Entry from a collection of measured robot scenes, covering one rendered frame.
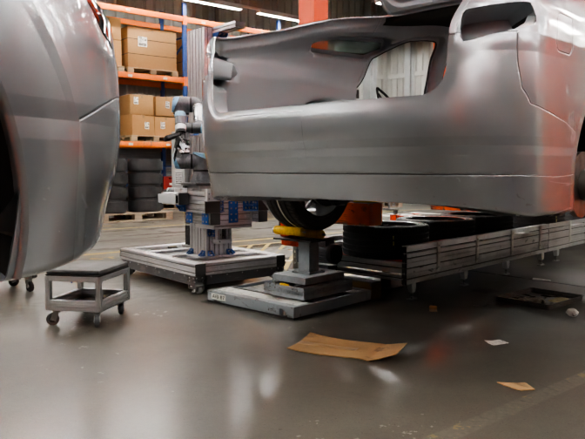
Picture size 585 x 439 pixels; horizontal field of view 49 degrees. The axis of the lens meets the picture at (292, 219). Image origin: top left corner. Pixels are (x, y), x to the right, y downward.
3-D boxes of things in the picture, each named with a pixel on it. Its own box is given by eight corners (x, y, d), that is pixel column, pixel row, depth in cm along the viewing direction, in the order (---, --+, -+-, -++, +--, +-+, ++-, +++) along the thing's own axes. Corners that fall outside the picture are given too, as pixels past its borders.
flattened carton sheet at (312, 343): (391, 364, 308) (391, 357, 307) (286, 350, 331) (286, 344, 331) (408, 348, 335) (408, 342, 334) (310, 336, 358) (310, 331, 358)
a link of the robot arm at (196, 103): (206, 108, 493) (207, 138, 453) (191, 108, 492) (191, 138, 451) (206, 94, 487) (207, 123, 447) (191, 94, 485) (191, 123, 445)
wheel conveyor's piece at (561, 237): (548, 264, 630) (549, 224, 627) (467, 255, 689) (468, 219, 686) (585, 253, 703) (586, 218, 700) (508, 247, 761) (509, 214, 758)
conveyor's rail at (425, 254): (407, 278, 449) (407, 246, 447) (400, 277, 453) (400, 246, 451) (548, 246, 628) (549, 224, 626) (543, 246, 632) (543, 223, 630)
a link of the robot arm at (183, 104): (192, 170, 488) (191, 97, 476) (172, 170, 486) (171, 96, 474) (192, 168, 500) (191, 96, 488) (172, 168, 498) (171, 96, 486)
